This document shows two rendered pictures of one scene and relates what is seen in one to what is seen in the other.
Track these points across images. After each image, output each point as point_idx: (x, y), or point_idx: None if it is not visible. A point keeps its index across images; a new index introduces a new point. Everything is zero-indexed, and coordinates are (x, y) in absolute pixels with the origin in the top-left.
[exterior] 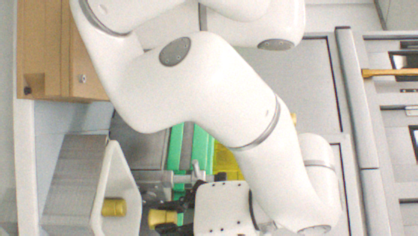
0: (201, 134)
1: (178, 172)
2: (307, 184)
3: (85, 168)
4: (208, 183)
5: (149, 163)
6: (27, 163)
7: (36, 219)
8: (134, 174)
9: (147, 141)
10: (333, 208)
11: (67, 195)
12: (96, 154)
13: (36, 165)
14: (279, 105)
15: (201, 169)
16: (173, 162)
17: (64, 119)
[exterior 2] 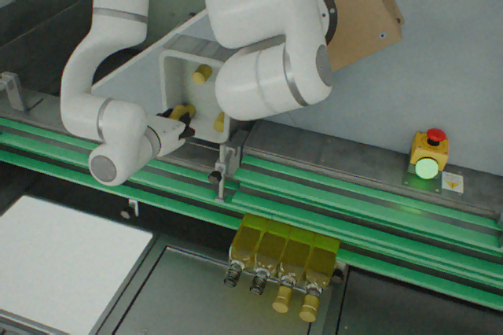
0: (272, 182)
1: (241, 163)
2: (69, 60)
3: (207, 51)
4: (182, 127)
5: (251, 141)
6: (203, 10)
7: (178, 29)
8: (244, 132)
9: (274, 144)
10: (64, 105)
11: (190, 43)
12: (216, 57)
13: (203, 16)
14: (105, 13)
15: (235, 174)
16: (250, 160)
17: None
